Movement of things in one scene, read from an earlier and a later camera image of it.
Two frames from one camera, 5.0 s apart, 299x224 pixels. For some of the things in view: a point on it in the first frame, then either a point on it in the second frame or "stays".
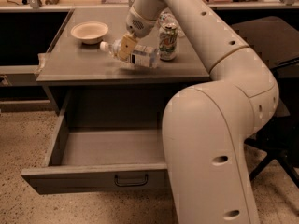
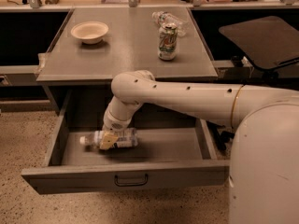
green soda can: [167, 42] stays
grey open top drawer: [107, 141] stays
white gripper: [138, 24] → [114, 124]
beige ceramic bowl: [90, 32] stays
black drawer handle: [131, 184] stays
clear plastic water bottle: [140, 55] → [126, 138]
